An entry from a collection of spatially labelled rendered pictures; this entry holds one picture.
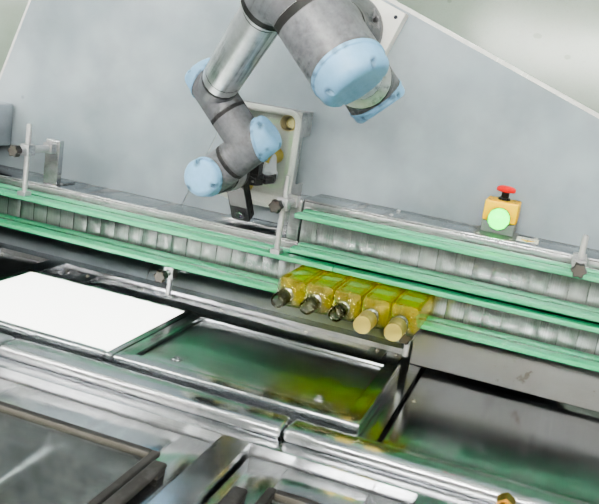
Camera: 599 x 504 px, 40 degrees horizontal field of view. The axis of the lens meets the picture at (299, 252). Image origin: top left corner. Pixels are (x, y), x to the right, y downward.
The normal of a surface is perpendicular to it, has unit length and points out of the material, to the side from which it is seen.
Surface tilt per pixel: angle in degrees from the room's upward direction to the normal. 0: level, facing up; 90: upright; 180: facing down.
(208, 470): 90
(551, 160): 0
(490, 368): 0
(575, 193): 0
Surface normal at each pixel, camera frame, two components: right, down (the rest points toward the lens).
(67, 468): 0.15, -0.96
